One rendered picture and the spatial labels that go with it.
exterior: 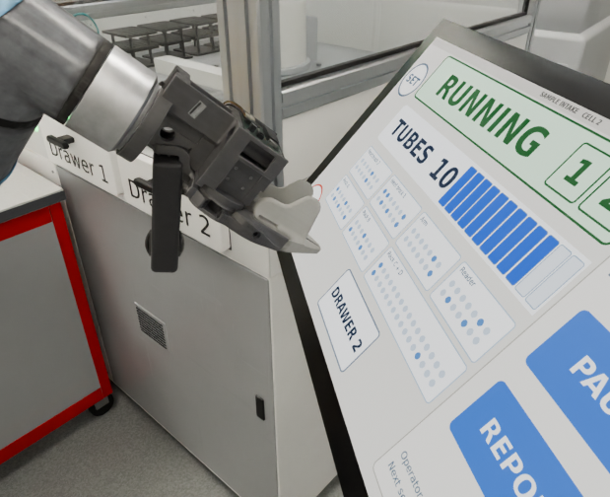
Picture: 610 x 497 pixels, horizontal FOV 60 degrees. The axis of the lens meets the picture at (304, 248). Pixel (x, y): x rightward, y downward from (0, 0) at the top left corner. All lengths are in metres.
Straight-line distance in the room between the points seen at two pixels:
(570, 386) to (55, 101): 0.38
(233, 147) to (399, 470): 0.27
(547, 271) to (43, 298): 1.26
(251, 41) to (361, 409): 0.48
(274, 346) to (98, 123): 0.61
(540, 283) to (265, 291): 0.59
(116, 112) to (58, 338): 1.14
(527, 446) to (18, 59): 0.40
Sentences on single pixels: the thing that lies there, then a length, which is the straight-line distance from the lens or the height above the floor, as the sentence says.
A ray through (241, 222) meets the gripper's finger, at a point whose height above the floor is 1.07.
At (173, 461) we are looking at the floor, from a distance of 1.64.
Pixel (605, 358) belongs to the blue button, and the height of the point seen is 1.10.
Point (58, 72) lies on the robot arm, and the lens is 0.43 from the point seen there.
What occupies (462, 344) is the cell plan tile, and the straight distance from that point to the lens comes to 0.36.
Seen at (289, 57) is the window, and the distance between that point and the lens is 0.77.
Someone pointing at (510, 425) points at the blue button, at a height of 1.06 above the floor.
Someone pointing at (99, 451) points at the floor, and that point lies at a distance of 1.72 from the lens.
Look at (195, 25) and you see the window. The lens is 0.83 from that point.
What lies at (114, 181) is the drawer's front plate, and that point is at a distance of 1.11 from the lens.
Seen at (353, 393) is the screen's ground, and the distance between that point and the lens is 0.41.
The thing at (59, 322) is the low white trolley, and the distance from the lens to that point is 1.50.
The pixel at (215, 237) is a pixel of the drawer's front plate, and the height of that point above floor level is 0.84.
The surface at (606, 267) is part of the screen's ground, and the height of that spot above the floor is 1.13.
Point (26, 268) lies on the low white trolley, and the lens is 1.39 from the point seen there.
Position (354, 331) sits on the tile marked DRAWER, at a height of 1.01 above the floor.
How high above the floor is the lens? 1.29
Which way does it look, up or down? 32 degrees down
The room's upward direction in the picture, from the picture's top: straight up
